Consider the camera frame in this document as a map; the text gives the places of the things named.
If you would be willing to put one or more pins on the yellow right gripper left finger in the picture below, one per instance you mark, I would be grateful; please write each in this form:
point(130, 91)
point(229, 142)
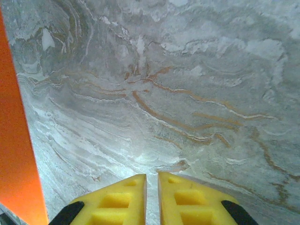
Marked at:
point(93, 211)

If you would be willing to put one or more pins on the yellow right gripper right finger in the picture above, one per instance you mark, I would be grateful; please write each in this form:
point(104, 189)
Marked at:
point(211, 208)

